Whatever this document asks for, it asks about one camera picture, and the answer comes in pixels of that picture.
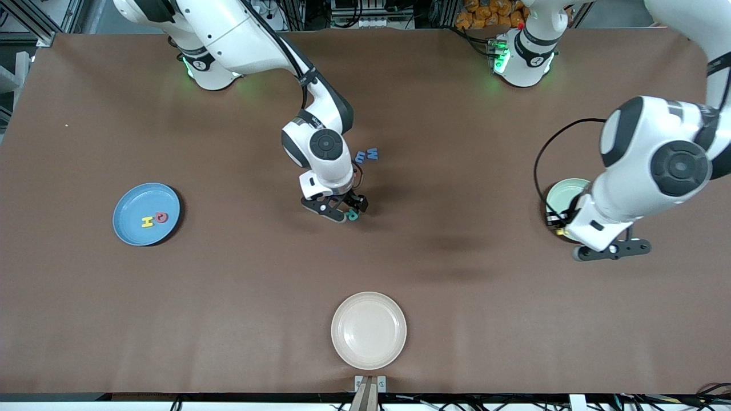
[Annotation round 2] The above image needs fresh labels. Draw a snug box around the green plate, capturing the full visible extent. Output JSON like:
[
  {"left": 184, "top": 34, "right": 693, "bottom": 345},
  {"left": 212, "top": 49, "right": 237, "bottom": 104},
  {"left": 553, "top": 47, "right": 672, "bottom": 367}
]
[{"left": 545, "top": 178, "right": 592, "bottom": 229}]

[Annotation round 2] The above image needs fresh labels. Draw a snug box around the cream plate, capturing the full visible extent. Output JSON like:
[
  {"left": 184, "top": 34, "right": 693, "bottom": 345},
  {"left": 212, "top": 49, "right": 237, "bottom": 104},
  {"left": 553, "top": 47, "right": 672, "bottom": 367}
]
[{"left": 331, "top": 292, "right": 407, "bottom": 370}]

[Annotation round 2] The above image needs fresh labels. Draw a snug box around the blue plate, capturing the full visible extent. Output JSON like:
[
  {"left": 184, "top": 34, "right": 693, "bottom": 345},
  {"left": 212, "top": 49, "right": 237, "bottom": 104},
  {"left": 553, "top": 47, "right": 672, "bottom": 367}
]
[{"left": 113, "top": 183, "right": 181, "bottom": 247}]

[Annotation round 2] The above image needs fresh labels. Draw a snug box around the grey equipment rack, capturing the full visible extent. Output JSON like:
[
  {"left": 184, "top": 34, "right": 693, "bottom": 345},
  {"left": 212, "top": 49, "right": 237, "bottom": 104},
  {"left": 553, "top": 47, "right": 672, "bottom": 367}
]
[{"left": 330, "top": 0, "right": 415, "bottom": 29}]

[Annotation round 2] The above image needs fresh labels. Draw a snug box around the orange objects pile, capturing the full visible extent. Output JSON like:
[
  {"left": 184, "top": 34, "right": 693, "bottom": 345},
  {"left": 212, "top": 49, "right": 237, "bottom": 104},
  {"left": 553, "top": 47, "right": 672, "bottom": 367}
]
[{"left": 456, "top": 0, "right": 527, "bottom": 30}]

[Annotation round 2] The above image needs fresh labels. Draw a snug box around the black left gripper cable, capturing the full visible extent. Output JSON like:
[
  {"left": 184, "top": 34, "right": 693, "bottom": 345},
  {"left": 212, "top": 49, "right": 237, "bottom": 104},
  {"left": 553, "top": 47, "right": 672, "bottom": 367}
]
[{"left": 534, "top": 118, "right": 607, "bottom": 220}]

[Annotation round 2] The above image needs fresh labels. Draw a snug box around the aluminium frame profile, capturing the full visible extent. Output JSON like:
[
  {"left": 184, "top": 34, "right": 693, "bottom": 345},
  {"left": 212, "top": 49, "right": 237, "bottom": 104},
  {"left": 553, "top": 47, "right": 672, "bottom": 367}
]
[{"left": 0, "top": 0, "right": 86, "bottom": 47}]

